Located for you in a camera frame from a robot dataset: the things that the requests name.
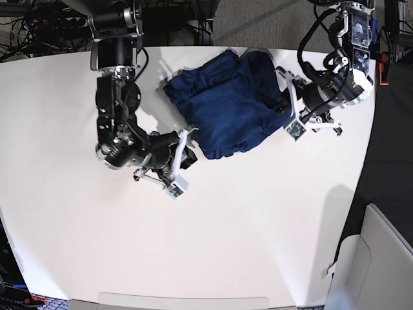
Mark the white plastic bin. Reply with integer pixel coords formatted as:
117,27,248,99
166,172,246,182
325,204,412,309

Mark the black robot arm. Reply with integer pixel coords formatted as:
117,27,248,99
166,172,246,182
65,1,197,171
293,1,375,123

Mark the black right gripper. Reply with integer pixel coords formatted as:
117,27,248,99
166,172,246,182
138,132,197,171

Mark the blue long-sleeve T-shirt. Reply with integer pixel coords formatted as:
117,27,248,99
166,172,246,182
164,50,291,160

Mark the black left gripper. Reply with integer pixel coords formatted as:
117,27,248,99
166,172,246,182
276,83,336,118

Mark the black box with label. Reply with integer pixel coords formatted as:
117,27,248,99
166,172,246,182
1,244,30,309

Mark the red clamp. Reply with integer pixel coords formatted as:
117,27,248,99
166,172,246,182
379,52,390,86

